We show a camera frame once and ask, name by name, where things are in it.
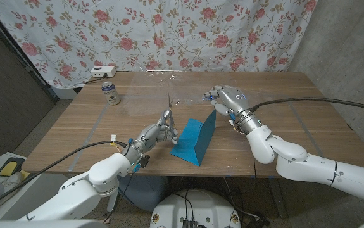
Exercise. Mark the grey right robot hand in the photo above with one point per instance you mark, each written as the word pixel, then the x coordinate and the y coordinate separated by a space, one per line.
pixel 237 103

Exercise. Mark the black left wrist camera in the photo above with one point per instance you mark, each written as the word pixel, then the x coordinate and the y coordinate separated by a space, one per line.
pixel 144 161

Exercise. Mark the blue folded paper card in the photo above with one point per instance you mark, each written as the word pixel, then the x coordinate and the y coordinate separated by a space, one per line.
pixel 197 139

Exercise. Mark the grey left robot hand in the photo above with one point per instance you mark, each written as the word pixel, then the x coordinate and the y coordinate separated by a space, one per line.
pixel 150 134

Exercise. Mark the black door frame strip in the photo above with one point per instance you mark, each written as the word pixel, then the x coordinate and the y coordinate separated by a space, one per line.
pixel 26 60

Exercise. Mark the white shoe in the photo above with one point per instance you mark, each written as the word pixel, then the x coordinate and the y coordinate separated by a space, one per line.
pixel 12 182

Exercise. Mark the grey stool with white legs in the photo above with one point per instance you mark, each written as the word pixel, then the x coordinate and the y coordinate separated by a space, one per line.
pixel 147 193

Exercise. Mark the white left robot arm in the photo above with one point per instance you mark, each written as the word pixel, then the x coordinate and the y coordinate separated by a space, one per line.
pixel 86 190

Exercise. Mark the white power strip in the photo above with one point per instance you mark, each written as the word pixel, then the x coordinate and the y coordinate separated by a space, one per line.
pixel 103 72

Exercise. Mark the white robot torso base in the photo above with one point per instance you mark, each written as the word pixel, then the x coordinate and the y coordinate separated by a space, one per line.
pixel 200 206

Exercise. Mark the black power adapter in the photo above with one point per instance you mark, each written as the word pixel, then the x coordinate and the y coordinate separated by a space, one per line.
pixel 259 220

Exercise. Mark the grey table leg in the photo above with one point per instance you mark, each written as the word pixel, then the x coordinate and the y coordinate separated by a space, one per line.
pixel 279 199

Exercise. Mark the white floor platform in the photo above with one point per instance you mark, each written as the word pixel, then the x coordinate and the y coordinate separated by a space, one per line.
pixel 39 193

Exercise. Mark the floral rose backdrop cloth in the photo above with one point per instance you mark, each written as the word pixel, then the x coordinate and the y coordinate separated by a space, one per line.
pixel 169 35

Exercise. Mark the yellow black foot pedal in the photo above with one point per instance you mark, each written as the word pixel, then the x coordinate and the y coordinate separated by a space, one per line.
pixel 9 165

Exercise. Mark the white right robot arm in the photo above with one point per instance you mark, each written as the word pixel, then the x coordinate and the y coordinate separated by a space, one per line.
pixel 321 171

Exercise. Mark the silver beverage can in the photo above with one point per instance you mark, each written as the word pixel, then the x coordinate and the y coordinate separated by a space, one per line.
pixel 111 94

